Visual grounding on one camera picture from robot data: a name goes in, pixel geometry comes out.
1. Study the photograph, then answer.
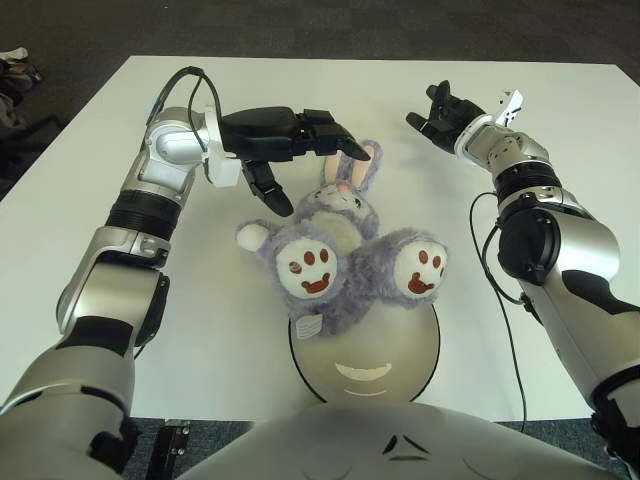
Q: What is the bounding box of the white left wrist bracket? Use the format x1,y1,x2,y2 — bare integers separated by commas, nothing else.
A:
201,107,242,189

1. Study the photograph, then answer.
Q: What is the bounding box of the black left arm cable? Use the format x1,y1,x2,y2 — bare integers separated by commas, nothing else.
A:
147,66,225,154

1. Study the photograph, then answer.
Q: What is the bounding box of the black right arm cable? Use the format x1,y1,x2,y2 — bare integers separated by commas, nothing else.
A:
469,192,530,435

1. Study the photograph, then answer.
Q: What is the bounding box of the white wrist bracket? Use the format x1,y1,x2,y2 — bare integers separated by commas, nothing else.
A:
201,107,242,189
494,88,526,127

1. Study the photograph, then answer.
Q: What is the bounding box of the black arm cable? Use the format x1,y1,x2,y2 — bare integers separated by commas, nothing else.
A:
147,66,225,154
469,192,530,435

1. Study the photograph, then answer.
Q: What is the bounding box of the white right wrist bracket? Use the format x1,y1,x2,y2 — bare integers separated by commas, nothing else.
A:
494,88,526,127

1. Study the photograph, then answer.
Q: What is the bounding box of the purple plush rabbit doll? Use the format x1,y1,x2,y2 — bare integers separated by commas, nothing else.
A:
235,139,450,342

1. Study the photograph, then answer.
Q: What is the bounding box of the black bracket under table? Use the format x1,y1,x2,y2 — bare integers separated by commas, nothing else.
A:
149,418,194,480

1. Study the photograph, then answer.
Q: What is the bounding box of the white plate with black rim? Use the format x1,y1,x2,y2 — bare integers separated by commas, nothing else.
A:
288,298,443,406

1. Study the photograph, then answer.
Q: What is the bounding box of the grey robot torso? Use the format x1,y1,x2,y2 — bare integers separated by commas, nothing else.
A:
169,402,640,480

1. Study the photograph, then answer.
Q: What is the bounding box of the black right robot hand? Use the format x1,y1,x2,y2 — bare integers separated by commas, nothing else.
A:
405,79,487,157

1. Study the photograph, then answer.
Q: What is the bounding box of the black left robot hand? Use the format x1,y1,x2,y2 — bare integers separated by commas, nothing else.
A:
218,105,372,217

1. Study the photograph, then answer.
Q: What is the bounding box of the dark bag in background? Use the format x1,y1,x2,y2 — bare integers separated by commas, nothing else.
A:
0,47,64,169

